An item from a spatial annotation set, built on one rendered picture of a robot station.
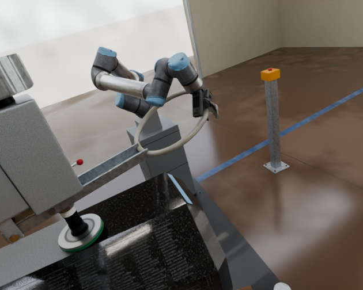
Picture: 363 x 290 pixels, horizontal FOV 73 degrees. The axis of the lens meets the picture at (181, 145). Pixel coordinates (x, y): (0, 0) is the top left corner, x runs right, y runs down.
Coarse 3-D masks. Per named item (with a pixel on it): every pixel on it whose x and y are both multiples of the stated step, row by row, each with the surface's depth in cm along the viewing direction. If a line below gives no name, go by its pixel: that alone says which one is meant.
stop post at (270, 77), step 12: (264, 72) 221; (276, 72) 218; (264, 84) 230; (276, 84) 225; (276, 96) 231; (276, 108) 236; (276, 120) 242; (276, 132) 248; (276, 144) 255; (276, 156) 261; (276, 168) 268
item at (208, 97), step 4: (200, 88) 113; (204, 88) 120; (196, 92) 113; (204, 92) 119; (208, 92) 119; (204, 96) 118; (208, 96) 118; (212, 96) 122; (204, 100) 117; (208, 100) 118; (204, 104) 118; (208, 104) 118; (204, 108) 121
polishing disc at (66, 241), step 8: (80, 216) 129; (88, 216) 127; (96, 216) 126; (88, 224) 122; (96, 224) 120; (64, 232) 121; (88, 232) 117; (96, 232) 116; (64, 240) 116; (72, 240) 115; (80, 240) 114; (88, 240) 113; (64, 248) 112; (72, 248) 111
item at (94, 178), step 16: (112, 160) 126; (128, 160) 119; (144, 160) 125; (80, 176) 118; (96, 176) 122; (112, 176) 116; (80, 192) 109; (64, 208) 106; (16, 224) 97; (32, 224) 100; (16, 240) 95
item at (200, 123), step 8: (168, 96) 151; (176, 96) 149; (152, 112) 152; (208, 112) 120; (144, 120) 149; (200, 120) 118; (200, 128) 117; (136, 136) 140; (184, 136) 116; (192, 136) 116; (176, 144) 116; (152, 152) 122; (160, 152) 119; (168, 152) 118
